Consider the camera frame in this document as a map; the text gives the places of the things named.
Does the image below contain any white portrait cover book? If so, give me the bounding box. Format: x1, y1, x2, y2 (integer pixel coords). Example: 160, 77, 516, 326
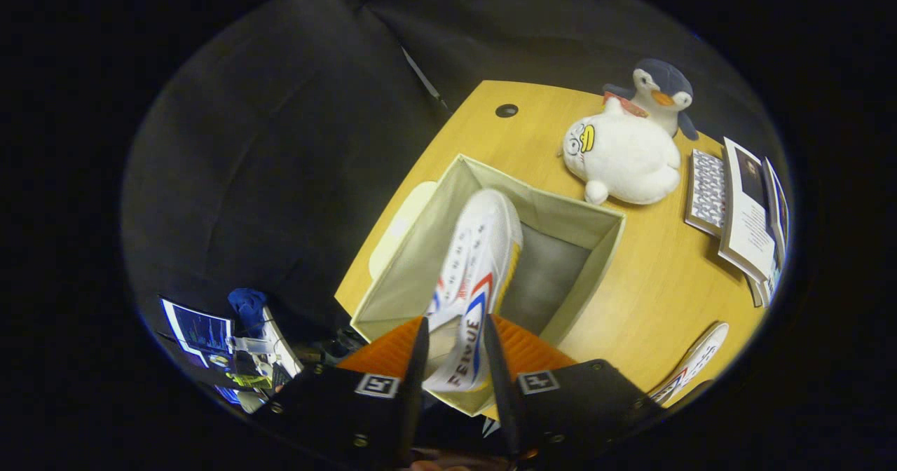
718, 137, 780, 284

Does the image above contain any computer monitor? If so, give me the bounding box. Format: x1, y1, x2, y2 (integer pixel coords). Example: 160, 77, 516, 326
160, 298, 234, 371

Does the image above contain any blue cloth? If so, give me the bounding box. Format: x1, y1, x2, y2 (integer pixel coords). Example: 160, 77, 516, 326
228, 288, 268, 336

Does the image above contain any cream fabric storage box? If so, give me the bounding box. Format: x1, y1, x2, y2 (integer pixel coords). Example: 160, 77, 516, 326
350, 154, 626, 417

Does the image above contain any grey patterned notebook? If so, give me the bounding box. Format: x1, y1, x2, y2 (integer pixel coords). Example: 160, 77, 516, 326
685, 149, 727, 238

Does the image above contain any white duck plush toy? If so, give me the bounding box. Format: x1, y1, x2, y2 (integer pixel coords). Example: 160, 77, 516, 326
559, 98, 682, 205

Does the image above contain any blue cover book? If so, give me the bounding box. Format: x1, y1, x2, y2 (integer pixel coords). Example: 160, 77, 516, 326
762, 157, 793, 251

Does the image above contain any white teal cover book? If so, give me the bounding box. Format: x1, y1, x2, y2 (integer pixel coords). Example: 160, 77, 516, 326
748, 247, 783, 308

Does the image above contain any white striped canvas shoe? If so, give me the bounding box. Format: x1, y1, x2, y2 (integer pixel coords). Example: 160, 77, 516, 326
648, 322, 730, 406
423, 189, 524, 393

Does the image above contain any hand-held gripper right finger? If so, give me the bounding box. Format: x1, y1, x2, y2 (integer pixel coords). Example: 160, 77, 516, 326
482, 313, 665, 463

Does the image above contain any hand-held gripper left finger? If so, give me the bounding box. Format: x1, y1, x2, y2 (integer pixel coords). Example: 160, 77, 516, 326
254, 315, 430, 468

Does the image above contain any grey penguin plush toy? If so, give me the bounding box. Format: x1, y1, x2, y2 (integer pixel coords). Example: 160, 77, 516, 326
603, 58, 700, 141

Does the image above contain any white office desk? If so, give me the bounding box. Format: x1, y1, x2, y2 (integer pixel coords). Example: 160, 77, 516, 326
235, 306, 304, 416

